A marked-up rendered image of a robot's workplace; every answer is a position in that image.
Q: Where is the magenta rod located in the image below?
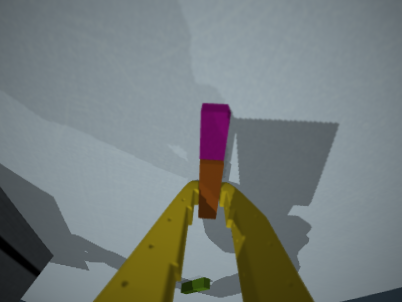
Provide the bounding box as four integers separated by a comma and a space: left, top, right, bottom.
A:
200, 103, 231, 160

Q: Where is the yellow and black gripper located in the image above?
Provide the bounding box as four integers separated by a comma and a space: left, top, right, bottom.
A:
93, 180, 314, 302

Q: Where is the brown rectangular block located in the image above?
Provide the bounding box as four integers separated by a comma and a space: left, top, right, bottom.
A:
198, 159, 224, 219

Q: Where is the lime green rod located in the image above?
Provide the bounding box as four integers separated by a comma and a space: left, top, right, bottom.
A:
181, 277, 210, 294

